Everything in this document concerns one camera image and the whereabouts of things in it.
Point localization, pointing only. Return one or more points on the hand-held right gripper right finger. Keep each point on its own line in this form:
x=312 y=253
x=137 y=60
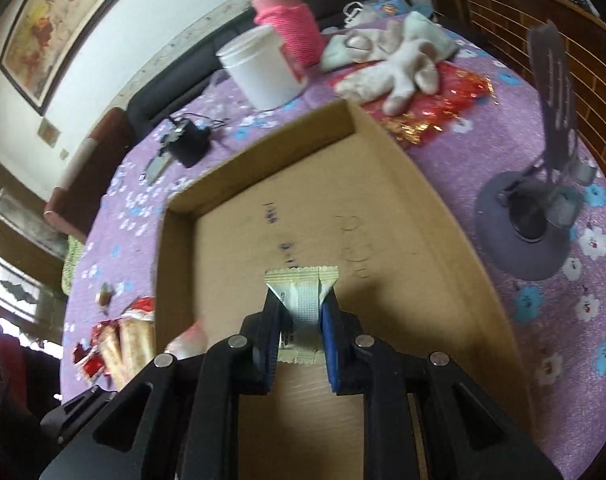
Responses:
x=330 y=352

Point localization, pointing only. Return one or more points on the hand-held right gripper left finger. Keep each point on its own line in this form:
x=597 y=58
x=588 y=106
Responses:
x=274 y=342

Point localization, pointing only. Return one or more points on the pink white snack packet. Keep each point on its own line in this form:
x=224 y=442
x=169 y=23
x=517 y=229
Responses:
x=188 y=340

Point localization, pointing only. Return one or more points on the red white snack packet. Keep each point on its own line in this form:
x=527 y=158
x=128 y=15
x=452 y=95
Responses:
x=140 y=308

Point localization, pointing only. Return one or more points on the pink wafer packet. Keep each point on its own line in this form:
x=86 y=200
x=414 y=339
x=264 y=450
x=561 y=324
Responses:
x=133 y=350

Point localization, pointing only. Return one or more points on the cardboard box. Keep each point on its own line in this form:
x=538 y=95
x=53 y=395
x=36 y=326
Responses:
x=283 y=200

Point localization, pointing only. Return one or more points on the clear green-edged cake packet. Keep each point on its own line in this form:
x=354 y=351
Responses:
x=104 y=294

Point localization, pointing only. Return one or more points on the red brown snack packet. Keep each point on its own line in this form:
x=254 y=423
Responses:
x=88 y=360

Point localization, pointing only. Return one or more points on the grey metal tool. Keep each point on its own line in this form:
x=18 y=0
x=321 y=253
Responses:
x=155 y=167

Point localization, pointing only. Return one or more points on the black power adapter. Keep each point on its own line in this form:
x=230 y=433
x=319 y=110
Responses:
x=190 y=145

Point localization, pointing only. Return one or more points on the green patterned cloth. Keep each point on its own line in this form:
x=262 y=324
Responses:
x=73 y=265

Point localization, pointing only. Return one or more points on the grey phone stand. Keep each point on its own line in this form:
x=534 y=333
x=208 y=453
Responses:
x=523 y=240

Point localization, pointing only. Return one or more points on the brown armchair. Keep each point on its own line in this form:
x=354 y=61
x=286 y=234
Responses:
x=103 y=150

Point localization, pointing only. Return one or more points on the red foil bag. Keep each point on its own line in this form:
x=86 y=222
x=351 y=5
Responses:
x=433 y=110

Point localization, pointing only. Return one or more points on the purple floral tablecloth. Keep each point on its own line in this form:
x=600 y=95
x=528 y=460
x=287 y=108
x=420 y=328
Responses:
x=483 y=135

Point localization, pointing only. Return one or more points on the white plastic jar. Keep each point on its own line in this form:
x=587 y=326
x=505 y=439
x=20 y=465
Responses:
x=258 y=70

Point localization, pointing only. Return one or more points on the black sofa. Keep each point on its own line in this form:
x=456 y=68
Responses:
x=158 y=95

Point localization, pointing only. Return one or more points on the tall framed picture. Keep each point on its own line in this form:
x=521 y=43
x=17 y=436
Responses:
x=23 y=220

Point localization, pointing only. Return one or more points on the crumpled white plastic bag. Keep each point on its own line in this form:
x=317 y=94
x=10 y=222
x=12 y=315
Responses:
x=403 y=75

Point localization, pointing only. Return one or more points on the white knit glove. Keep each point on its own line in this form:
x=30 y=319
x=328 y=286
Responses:
x=343 y=47

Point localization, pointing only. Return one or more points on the bottle with pink knit sleeve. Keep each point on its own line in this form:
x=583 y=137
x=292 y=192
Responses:
x=293 y=20

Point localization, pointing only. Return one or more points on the blue printed bag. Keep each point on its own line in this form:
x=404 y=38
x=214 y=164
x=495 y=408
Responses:
x=383 y=10

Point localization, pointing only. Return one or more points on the wooden cabinet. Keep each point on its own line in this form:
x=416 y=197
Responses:
x=508 y=10

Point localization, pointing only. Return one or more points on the small wall plaque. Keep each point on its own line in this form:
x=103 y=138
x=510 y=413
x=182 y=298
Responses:
x=48 y=132

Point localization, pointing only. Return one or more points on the large framed wall picture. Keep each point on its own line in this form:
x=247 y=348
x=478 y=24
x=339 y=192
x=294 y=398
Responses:
x=48 y=25

